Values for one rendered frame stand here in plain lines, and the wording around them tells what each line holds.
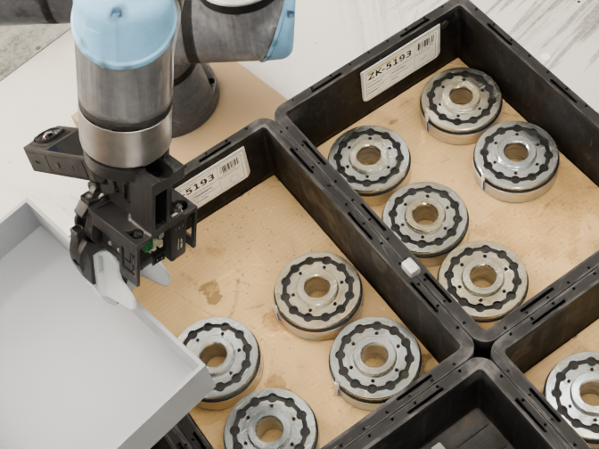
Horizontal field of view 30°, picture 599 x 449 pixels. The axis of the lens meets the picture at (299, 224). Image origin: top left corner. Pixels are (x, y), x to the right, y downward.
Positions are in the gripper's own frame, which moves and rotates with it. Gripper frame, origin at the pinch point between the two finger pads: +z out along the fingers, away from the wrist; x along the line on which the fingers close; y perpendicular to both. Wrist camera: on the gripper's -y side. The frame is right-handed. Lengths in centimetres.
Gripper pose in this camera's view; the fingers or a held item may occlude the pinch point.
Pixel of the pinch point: (114, 286)
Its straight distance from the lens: 109.0
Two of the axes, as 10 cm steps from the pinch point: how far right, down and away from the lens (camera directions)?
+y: 7.4, 5.3, -4.2
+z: -1.0, 6.9, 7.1
